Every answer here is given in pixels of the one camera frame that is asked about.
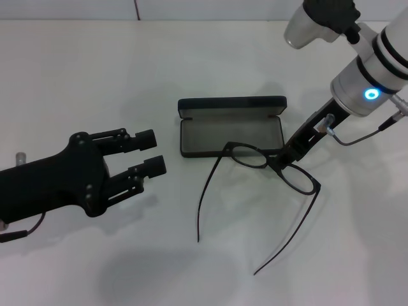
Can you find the black glasses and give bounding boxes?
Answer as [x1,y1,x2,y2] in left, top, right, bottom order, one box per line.
[196,141,323,276]

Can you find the gripper cable with plug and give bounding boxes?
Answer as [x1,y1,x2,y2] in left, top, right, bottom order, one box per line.
[0,152,49,244]
[316,94,408,147]

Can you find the left gripper cable with plug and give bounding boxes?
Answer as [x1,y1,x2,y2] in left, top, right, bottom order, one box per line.
[0,152,49,244]

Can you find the right gripper cable with plug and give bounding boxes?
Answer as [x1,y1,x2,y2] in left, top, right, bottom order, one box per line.
[316,94,408,147]

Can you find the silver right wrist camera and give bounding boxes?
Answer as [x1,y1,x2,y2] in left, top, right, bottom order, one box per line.
[284,4,339,50]

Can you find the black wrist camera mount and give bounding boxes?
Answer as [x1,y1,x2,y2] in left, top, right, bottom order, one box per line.
[302,0,363,44]

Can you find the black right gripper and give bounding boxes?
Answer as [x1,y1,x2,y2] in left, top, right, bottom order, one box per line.
[272,97,349,170]

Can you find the black glasses case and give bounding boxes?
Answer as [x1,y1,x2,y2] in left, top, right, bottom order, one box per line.
[177,95,288,159]

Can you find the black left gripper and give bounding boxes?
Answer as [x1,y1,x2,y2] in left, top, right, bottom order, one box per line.
[0,131,112,224]

